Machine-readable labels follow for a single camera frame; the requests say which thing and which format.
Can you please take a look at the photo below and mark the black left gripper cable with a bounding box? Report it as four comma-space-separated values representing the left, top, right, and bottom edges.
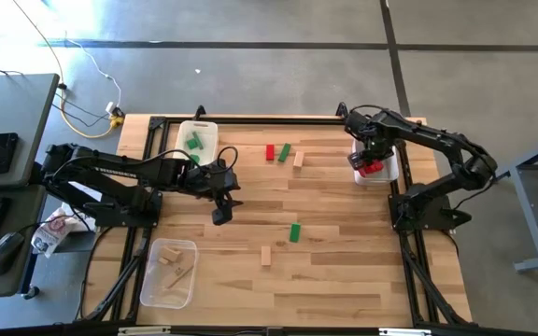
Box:
215, 146, 240, 176

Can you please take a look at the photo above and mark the grey office desk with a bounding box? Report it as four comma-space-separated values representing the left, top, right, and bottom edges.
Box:
0, 73, 61, 300

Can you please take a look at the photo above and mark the clear plastic bin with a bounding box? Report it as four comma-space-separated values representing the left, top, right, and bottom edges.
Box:
138, 237, 200, 310

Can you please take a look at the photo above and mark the silver metal bracket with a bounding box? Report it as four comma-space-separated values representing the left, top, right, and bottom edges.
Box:
378, 326, 433, 336
117, 325, 172, 336

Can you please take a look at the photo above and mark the white cable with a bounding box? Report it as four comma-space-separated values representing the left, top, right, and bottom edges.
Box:
65, 36, 123, 113

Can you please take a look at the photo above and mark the white plastic bin with handles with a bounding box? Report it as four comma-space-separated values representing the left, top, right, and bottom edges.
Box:
174, 119, 219, 168
351, 129, 401, 187

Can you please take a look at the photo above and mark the white printed plastic bag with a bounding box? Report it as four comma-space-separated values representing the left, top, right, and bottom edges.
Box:
30, 208, 81, 259

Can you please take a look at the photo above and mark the yellow power cable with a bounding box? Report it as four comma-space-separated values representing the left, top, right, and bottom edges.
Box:
10, 0, 125, 140

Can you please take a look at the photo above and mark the black aluminium table frame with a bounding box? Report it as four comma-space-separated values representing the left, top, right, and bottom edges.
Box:
75, 115, 475, 336

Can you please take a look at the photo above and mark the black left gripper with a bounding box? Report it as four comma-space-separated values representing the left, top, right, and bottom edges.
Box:
182, 162, 245, 207

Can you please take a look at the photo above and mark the black smartphone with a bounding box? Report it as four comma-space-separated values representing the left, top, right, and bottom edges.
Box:
0, 132, 20, 176

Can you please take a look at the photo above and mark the grey metal table frame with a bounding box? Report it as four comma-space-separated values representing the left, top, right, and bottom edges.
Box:
495, 130, 538, 274

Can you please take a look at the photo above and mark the thin wooden stick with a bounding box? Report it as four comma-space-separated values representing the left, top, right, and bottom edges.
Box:
163, 264, 194, 289

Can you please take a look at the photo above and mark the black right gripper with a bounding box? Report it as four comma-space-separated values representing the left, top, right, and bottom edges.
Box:
348, 128, 396, 172

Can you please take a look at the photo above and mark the white printed paper sheet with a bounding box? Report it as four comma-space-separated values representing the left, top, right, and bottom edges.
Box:
65, 180, 100, 233

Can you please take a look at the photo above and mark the black computer mouse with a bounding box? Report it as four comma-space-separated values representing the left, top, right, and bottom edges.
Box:
0, 231, 26, 276

